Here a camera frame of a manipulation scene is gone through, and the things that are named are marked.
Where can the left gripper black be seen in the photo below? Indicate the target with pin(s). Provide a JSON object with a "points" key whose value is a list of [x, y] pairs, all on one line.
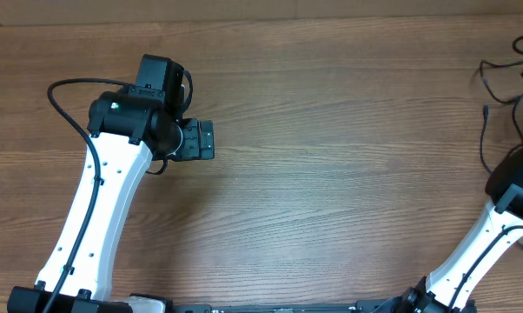
{"points": [[193, 149]]}

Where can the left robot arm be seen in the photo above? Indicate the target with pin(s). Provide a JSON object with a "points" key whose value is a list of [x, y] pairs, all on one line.
{"points": [[128, 130]]}

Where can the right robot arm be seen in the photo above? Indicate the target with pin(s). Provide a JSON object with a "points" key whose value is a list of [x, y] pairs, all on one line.
{"points": [[500, 225]]}

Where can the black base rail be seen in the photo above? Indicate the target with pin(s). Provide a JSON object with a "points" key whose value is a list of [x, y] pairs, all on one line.
{"points": [[287, 308]]}

